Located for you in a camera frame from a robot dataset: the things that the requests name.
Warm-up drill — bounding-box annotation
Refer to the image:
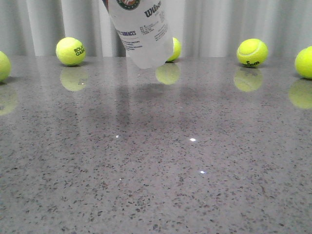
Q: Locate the white Wilson tennis ball can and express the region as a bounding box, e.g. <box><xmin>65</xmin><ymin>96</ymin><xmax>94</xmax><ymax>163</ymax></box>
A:
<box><xmin>103</xmin><ymin>0</ymin><xmax>173</xmax><ymax>69</ymax></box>

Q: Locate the centre tennis ball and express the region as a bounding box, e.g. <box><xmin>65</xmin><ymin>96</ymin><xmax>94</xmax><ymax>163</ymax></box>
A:
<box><xmin>167</xmin><ymin>38</ymin><xmax>182</xmax><ymax>62</ymax></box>

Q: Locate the tennis ball Roland Garros print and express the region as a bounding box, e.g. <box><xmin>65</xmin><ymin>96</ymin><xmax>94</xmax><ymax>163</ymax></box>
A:
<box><xmin>56</xmin><ymin>37</ymin><xmax>86</xmax><ymax>66</ymax></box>

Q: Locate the tennis ball Wilson 3 print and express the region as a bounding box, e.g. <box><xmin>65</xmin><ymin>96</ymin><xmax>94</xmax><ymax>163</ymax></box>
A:
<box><xmin>236</xmin><ymin>39</ymin><xmax>269</xmax><ymax>67</ymax></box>

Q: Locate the tennis ball far right edge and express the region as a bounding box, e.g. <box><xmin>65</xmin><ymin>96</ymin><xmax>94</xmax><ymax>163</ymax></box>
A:
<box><xmin>294</xmin><ymin>46</ymin><xmax>312</xmax><ymax>79</ymax></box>

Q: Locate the tennis ball edge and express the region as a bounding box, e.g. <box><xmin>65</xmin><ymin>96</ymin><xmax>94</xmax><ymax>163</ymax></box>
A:
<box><xmin>294</xmin><ymin>46</ymin><xmax>312</xmax><ymax>79</ymax></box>
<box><xmin>0</xmin><ymin>51</ymin><xmax>11</xmax><ymax>82</ymax></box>

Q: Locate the tennis ball far left edge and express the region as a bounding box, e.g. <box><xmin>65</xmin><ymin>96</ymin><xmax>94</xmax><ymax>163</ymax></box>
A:
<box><xmin>0</xmin><ymin>51</ymin><xmax>11</xmax><ymax>82</ymax></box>

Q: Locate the grey pleated curtain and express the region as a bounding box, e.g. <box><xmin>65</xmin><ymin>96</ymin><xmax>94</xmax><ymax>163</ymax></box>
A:
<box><xmin>0</xmin><ymin>0</ymin><xmax>312</xmax><ymax>57</ymax></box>

